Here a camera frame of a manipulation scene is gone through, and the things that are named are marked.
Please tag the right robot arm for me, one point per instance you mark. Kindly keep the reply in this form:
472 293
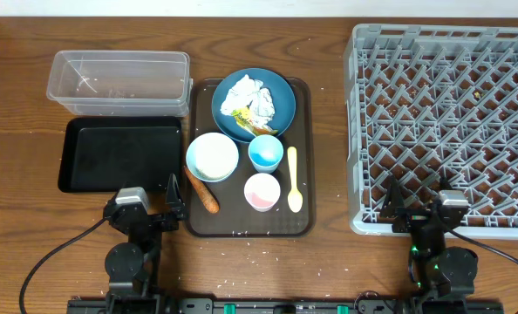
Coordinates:
445 275

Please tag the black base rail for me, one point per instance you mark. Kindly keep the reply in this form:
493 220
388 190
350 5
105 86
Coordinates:
204 305

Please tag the black rectangular tray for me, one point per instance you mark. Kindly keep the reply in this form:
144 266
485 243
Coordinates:
106 154

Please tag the yellow plastic spoon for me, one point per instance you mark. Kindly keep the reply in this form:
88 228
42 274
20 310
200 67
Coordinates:
294 198

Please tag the light blue bowl with rice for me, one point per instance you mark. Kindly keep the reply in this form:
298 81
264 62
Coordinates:
212 157

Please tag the grey dishwasher rack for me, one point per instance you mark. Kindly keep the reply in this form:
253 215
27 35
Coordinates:
432 102

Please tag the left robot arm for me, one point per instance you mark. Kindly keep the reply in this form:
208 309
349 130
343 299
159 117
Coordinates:
133 266

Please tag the brown serving tray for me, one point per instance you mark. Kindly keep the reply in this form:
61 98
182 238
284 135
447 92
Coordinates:
236 217

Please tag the yellow green snack wrapper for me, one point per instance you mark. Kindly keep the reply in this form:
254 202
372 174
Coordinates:
244 119

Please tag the light blue cup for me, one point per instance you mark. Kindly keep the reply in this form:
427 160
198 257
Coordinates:
265 152

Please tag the white pink cup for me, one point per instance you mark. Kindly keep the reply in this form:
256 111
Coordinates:
262 191

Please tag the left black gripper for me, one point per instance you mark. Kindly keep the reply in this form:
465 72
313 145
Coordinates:
177 209

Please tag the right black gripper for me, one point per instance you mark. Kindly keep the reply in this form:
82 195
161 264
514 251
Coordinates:
394 207

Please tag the dark blue plate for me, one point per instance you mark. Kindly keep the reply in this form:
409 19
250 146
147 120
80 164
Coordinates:
282 95

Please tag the orange carrot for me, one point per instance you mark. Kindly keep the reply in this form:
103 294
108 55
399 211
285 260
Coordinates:
207 199

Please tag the clear plastic waste bin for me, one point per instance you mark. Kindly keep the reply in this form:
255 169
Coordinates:
121 83

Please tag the white tissue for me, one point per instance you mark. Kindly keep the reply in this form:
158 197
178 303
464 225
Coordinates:
249 92

